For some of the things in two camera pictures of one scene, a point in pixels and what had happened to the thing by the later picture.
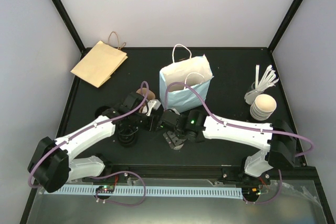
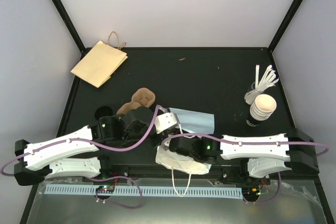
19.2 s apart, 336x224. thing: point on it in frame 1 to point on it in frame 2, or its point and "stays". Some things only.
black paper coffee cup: x=98 y=112 stays
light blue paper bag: x=194 y=72 to x=190 y=121
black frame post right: x=293 y=10 stays
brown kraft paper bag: x=102 y=62 stays
